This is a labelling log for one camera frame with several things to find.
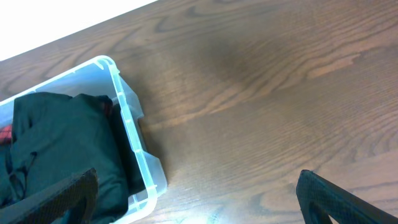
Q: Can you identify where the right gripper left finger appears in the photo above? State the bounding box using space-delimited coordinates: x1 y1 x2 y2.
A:
1 168 98 223

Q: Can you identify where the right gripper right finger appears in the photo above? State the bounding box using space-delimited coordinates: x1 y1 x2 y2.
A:
296 170 397 224

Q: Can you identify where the large black garment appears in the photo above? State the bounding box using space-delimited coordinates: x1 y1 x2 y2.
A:
1 92 129 223

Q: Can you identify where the red navy plaid shirt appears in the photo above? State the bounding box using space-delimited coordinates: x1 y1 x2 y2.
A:
0 95 114 146

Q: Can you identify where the black garment with tape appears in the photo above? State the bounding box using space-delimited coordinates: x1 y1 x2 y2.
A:
108 104 145 195

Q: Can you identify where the clear plastic storage bin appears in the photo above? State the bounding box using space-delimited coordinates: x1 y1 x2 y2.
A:
1 55 167 224

